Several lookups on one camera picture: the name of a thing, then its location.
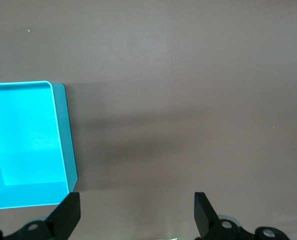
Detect cyan plastic bin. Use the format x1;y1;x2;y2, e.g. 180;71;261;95
0;80;79;211

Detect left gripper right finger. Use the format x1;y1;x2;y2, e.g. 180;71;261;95
193;191;289;240

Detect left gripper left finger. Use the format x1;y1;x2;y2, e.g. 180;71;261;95
0;191;82;240

